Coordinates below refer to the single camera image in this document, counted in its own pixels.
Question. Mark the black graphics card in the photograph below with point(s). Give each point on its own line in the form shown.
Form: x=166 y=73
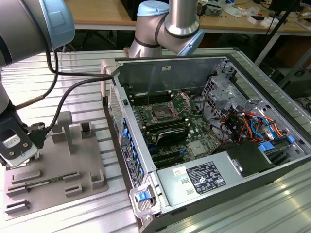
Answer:
x=172 y=136

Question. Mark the green RAM stick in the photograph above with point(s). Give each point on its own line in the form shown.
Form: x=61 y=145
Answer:
x=48 y=181

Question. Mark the silver perforated disk bay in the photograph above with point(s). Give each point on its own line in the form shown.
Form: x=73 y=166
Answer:
x=218 y=91

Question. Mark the black monitor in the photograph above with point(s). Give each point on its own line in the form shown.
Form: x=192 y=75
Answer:
x=286 y=3

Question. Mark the thin metal locking lever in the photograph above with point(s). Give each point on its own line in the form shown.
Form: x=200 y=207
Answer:
x=148 y=99

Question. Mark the black box on floor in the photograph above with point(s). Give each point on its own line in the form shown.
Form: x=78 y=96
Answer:
x=297 y=85

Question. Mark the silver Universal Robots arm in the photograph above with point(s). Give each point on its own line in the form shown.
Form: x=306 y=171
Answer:
x=24 y=24

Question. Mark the blue plastic clip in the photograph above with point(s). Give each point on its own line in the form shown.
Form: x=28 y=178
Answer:
x=291 y=140

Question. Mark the silver chipset heatsink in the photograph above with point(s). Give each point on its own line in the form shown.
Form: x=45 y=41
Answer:
x=196 y=148

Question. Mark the open PC case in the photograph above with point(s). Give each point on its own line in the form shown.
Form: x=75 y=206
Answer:
x=194 y=72

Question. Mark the grey plastic parts rack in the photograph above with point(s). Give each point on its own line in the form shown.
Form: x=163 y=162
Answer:
x=60 y=165

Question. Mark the silver disk bay frame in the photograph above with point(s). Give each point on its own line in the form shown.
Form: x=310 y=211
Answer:
x=256 y=103

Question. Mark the wooden desk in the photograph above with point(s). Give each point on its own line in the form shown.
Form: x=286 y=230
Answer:
x=102 y=12

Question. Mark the white paper sheet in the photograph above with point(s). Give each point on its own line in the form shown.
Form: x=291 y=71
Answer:
x=233 y=11

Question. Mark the CPU socket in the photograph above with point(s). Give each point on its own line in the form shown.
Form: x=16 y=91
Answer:
x=159 y=114

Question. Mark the black expansion slot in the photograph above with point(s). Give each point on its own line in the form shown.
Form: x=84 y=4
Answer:
x=170 y=155
x=172 y=162

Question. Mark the wrist camera with black bracket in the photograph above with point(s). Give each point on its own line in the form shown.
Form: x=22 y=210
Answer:
x=17 y=145

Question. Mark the grey electronic device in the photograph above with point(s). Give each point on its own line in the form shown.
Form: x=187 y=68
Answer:
x=213 y=9

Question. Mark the black RAM slot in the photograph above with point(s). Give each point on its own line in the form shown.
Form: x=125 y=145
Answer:
x=167 y=122
x=158 y=94
x=170 y=128
x=158 y=99

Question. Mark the blue disk carrier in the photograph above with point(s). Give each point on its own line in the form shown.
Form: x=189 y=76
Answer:
x=266 y=146

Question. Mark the silver power supply unit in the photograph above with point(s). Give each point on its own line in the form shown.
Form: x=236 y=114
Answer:
x=175 y=191

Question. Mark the white box with black top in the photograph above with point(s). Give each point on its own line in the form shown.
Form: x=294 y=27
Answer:
x=253 y=21

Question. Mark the blue case latch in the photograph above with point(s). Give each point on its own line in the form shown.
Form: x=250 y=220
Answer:
x=142 y=196

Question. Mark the green motherboard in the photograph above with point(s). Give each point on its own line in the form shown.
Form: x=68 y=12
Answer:
x=194 y=116

